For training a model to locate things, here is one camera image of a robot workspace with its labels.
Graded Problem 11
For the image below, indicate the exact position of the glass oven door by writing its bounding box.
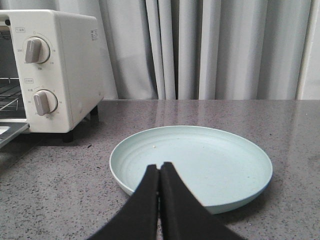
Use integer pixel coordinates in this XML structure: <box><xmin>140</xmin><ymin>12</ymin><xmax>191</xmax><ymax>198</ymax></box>
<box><xmin>0</xmin><ymin>118</ymin><xmax>30</xmax><ymax>148</ymax></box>

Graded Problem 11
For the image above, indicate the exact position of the upper beige oven knob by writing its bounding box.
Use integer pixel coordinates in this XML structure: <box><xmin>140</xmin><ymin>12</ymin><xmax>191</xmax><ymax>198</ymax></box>
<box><xmin>24</xmin><ymin>36</ymin><xmax>50</xmax><ymax>64</ymax></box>

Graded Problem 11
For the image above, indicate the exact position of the beige oven knob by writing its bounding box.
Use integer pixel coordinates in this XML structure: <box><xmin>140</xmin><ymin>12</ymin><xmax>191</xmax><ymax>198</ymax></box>
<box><xmin>24</xmin><ymin>36</ymin><xmax>50</xmax><ymax>64</ymax></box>
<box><xmin>32</xmin><ymin>89</ymin><xmax>58</xmax><ymax>116</ymax></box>

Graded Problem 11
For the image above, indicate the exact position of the grey pleated curtain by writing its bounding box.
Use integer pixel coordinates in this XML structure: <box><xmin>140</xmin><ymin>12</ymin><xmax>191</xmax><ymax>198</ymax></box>
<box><xmin>0</xmin><ymin>0</ymin><xmax>320</xmax><ymax>100</ymax></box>

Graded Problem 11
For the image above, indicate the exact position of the metal wire oven rack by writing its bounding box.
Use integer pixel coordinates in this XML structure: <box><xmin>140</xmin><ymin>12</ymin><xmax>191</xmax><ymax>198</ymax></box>
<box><xmin>0</xmin><ymin>77</ymin><xmax>24</xmax><ymax>112</ymax></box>

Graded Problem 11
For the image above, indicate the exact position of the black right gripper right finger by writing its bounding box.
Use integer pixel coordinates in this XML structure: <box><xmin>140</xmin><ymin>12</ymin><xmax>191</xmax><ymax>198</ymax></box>
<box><xmin>159</xmin><ymin>162</ymin><xmax>243</xmax><ymax>240</ymax></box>

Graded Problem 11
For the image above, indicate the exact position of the cream Toshiba toaster oven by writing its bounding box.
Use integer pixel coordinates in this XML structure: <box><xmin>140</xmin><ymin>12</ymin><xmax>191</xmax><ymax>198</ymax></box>
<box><xmin>0</xmin><ymin>9</ymin><xmax>104</xmax><ymax>143</ymax></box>

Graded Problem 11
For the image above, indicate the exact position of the lower beige oven knob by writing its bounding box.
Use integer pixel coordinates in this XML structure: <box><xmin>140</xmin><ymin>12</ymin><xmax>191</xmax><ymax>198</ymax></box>
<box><xmin>32</xmin><ymin>89</ymin><xmax>58</xmax><ymax>116</ymax></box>

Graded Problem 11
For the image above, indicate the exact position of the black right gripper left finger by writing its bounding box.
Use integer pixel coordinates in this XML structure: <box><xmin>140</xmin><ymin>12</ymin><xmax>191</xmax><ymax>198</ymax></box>
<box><xmin>89</xmin><ymin>164</ymin><xmax>160</xmax><ymax>240</ymax></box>

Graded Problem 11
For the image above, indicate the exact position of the light green round plate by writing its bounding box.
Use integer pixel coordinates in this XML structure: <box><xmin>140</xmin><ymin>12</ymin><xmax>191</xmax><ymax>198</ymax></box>
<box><xmin>109</xmin><ymin>125</ymin><xmax>273</xmax><ymax>214</ymax></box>

